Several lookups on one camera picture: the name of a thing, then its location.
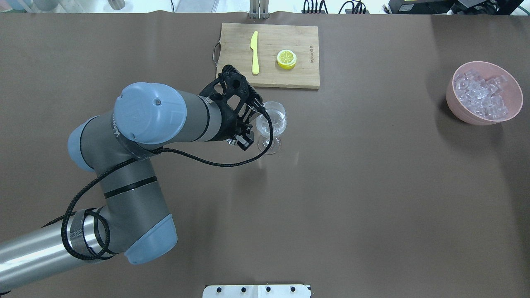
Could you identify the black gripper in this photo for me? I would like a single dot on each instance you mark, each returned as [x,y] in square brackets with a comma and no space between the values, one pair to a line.
[224,125]

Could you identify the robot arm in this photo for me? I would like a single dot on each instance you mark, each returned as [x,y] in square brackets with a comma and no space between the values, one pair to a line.
[123,211]

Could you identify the clear wine glass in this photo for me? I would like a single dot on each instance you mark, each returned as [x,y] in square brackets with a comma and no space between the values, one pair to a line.
[269,140]

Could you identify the pink bowl of ice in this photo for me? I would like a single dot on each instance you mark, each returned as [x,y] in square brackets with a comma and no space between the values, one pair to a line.
[482,93]

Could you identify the bamboo cutting board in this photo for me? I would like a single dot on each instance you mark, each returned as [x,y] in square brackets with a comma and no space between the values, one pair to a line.
[303,40]

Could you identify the yellow lemon slice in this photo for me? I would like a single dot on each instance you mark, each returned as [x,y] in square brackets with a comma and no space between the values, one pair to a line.
[286,59]

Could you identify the yellow plastic knife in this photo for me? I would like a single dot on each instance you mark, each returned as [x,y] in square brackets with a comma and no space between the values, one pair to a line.
[255,53]

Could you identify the aluminium frame post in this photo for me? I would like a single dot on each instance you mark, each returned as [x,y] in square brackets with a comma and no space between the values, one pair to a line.
[259,9]

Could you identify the white camera column base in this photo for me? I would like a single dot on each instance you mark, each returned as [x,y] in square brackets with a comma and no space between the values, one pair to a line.
[258,291]

